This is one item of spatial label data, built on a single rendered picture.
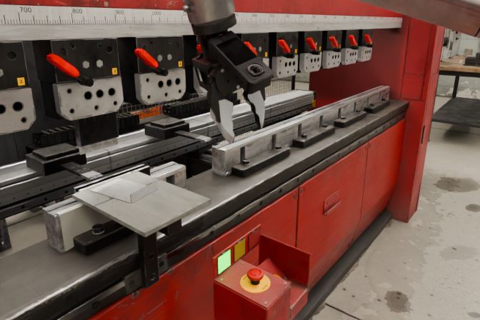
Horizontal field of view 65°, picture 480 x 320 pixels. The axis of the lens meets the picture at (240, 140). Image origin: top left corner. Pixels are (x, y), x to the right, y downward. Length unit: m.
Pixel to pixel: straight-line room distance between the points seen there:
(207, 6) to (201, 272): 0.78
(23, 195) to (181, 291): 0.50
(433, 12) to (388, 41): 2.15
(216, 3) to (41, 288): 0.63
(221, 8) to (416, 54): 2.20
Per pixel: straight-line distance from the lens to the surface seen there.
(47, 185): 1.19
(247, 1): 1.25
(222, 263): 0.97
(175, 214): 0.79
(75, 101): 0.86
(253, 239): 1.05
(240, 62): 0.57
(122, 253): 0.92
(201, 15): 0.58
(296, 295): 1.05
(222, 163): 1.26
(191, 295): 1.14
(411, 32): 2.70
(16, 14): 0.82
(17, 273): 0.95
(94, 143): 0.95
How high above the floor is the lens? 1.37
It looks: 17 degrees down
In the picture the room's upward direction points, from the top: straight up
